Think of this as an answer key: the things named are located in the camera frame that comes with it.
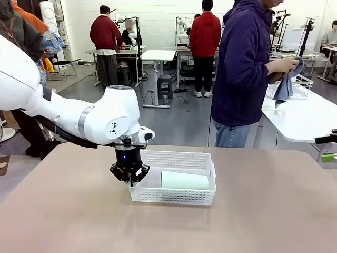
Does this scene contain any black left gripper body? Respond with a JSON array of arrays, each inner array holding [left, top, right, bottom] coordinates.
[[115, 146, 143, 174]]

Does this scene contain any white perforated plastic basket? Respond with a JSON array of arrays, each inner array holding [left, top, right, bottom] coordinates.
[[128, 150, 217, 207]]

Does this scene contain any mint green cup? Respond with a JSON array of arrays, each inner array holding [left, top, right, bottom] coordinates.
[[160, 170, 210, 190]]

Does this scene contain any blue cloth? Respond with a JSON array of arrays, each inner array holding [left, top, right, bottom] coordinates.
[[272, 56, 305, 109]]

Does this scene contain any person's right forearm purple sleeve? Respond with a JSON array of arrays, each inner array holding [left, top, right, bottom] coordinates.
[[241, 62, 270, 81]]

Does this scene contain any person's right hand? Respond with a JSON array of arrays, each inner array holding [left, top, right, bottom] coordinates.
[[267, 58, 300, 75]]

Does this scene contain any white side table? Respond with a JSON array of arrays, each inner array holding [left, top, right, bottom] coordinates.
[[254, 89, 337, 159]]

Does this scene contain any grey plastic stool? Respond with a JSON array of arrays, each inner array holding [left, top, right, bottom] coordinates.
[[157, 75, 174, 100]]

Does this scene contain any dark plastic stool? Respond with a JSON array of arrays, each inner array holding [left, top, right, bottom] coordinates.
[[117, 62, 132, 85]]

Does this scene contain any seated person in grey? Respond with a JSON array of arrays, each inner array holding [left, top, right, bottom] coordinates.
[[321, 21, 337, 64]]

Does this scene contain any black tripod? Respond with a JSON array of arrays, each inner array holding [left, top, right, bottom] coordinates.
[[299, 17, 316, 57]]

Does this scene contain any background work table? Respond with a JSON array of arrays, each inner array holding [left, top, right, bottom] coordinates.
[[85, 46, 148, 88], [175, 46, 221, 89]]

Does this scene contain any white standing desk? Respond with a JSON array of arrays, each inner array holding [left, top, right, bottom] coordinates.
[[141, 50, 176, 109]]

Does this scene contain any person in purple hoodie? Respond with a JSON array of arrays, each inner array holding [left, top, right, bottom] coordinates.
[[210, 0, 285, 148]]

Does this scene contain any black metal chair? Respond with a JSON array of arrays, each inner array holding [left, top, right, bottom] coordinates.
[[47, 58, 81, 82]]

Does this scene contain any brown cardboard piece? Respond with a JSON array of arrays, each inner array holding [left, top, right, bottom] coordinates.
[[0, 155, 11, 177]]

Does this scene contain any white round fan base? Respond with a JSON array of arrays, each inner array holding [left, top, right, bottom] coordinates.
[[0, 118, 17, 143]]

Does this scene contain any seated person with blurred face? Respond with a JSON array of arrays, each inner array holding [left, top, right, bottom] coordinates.
[[121, 20, 143, 46]]

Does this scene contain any person in dark red sweater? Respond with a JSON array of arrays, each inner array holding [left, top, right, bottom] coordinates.
[[90, 5, 123, 90]]

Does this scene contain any person in orange and blue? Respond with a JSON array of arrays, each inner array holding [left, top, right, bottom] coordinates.
[[12, 0, 65, 89]]

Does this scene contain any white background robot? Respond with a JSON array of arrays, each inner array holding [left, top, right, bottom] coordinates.
[[176, 17, 192, 44]]

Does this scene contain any person in red hoodie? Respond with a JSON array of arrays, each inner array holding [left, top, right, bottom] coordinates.
[[189, 0, 222, 98]]

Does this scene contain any person in dark green coat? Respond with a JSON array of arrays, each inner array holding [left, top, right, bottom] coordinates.
[[0, 0, 63, 160]]

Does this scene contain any white tower appliance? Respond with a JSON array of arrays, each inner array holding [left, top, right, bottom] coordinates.
[[39, 1, 65, 63]]

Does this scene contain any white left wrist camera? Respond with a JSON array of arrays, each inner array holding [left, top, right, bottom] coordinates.
[[138, 126, 156, 142]]

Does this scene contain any white wire dish rack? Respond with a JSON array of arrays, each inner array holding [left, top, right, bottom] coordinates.
[[265, 75, 314, 100]]

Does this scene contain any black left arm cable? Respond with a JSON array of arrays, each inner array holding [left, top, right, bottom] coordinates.
[[34, 115, 98, 150]]

